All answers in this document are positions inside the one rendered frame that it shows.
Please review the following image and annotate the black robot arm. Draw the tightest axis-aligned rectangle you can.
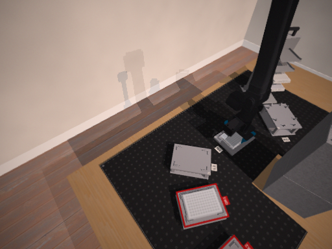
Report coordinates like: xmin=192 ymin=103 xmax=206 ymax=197
xmin=223 ymin=0 xmax=299 ymax=137

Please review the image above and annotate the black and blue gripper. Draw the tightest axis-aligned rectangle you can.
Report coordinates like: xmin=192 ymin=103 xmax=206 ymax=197
xmin=224 ymin=115 xmax=256 ymax=144

